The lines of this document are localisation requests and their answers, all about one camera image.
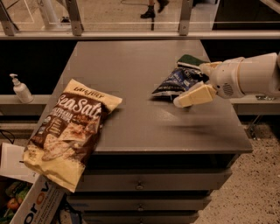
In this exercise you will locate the white cardboard box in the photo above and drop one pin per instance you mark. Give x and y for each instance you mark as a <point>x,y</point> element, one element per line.
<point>26,197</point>

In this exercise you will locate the white pump bottle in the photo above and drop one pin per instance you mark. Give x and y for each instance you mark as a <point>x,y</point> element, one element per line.
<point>22,91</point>

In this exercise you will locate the grey drawer cabinet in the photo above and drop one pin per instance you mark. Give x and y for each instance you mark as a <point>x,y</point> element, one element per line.
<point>155,163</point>

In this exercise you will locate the brown sea salt chip bag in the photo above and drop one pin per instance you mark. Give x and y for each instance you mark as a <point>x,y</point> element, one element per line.
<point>69,134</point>

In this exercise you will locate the person's black shoes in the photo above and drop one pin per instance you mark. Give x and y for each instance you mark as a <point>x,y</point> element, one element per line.
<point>150,13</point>

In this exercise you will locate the green yellow sponge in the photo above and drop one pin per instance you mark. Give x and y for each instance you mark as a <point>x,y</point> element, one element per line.
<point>189,61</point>

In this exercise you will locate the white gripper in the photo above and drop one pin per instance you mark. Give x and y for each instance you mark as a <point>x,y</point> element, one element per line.
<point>225,78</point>

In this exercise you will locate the blue chip bag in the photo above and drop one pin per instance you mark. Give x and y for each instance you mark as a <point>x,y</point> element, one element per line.
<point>179,81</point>

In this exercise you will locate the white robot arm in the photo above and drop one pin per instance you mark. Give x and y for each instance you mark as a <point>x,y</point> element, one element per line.
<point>259,75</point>

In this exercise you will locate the metal railing frame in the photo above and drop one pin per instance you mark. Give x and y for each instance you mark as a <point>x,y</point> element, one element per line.
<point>120,19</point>

